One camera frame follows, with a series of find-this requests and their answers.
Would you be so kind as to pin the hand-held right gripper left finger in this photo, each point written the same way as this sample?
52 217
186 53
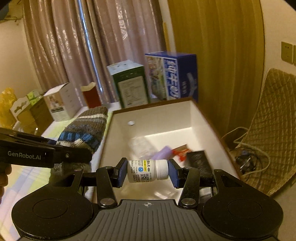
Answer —
121 173

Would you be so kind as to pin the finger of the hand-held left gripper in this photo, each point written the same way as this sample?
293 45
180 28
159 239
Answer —
44 141
74 155

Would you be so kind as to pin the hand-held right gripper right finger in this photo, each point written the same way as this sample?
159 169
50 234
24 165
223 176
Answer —
174 174

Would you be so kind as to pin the white pill bottle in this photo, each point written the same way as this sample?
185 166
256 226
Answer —
143 171

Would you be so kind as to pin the striped knit sock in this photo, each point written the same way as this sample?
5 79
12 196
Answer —
85 129

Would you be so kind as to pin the white storage box brown outside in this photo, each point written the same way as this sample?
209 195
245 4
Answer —
161 125

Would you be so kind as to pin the person's left hand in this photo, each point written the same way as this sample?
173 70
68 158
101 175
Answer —
4 173

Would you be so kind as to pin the purple packet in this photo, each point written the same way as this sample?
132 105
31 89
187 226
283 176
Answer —
164 151

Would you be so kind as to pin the red and orange packet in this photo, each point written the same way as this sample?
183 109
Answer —
181 150

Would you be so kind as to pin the brown carton with white flap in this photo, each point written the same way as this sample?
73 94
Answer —
39 113

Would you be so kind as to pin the black product box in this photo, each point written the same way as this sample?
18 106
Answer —
198 160

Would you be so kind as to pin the clear plastic packet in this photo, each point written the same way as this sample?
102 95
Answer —
143 146

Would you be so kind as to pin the white cardboard box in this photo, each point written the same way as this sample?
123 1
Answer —
67 102

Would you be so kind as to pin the green and white tissue box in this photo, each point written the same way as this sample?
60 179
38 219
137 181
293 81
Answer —
34 96

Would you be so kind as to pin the yellow plastic bag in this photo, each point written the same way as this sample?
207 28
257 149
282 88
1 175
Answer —
7 106

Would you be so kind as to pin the blue milk carton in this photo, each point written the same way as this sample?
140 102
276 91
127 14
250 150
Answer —
180 76

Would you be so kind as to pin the pink curtain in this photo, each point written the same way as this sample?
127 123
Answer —
81 46

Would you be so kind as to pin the quilted beige chair cushion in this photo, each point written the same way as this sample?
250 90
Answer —
275 127

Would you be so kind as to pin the brown wooden wardrobe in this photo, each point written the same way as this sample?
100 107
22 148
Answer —
219 58

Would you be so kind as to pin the beige wall socket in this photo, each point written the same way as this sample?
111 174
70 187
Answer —
288 52

